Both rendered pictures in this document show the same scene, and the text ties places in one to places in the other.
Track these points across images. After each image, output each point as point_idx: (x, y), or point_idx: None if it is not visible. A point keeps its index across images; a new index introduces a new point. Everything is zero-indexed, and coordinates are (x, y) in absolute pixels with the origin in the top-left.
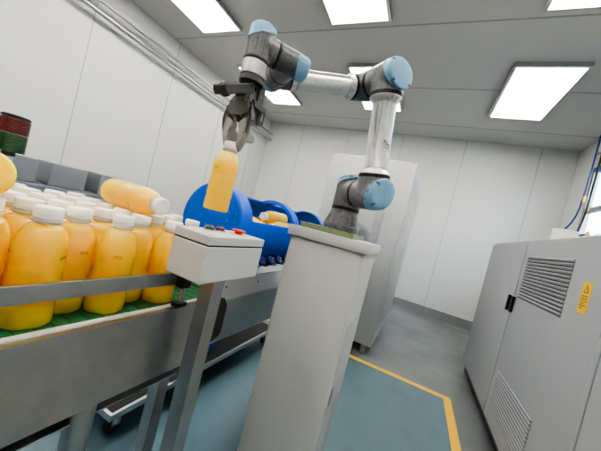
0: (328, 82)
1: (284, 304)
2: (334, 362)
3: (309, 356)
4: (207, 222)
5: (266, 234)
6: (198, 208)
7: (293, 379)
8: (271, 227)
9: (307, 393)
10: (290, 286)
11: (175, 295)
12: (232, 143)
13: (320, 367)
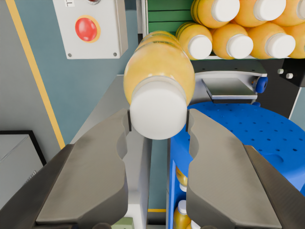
0: None
1: (133, 135)
2: (86, 120)
3: (106, 117)
4: (237, 124)
5: (169, 178)
6: (274, 134)
7: (119, 107)
8: (170, 193)
9: (108, 105)
10: (129, 146)
11: (161, 8)
12: (134, 98)
13: (98, 116)
